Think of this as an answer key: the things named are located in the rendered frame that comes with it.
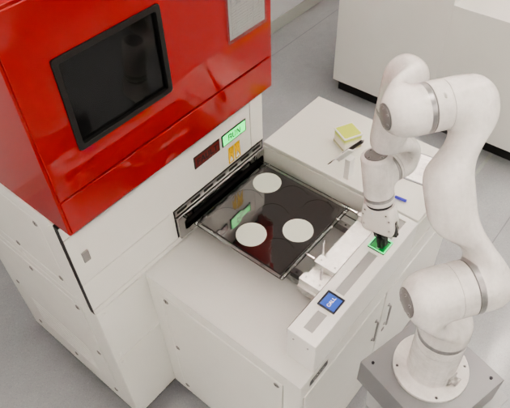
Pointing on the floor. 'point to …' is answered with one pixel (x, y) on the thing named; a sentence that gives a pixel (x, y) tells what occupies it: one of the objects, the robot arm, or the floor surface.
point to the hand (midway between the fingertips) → (382, 240)
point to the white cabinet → (304, 397)
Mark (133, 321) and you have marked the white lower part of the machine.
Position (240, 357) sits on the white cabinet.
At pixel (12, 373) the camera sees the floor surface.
